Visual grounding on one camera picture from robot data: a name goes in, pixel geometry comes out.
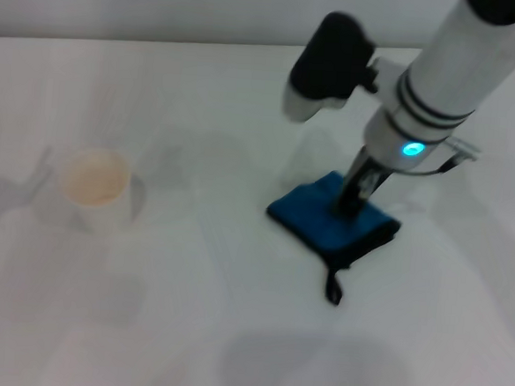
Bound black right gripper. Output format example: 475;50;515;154
332;144;395;222

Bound blue rag with black trim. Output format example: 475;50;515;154
260;166;406;309

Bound white paper cup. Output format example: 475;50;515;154
54;145;149;237

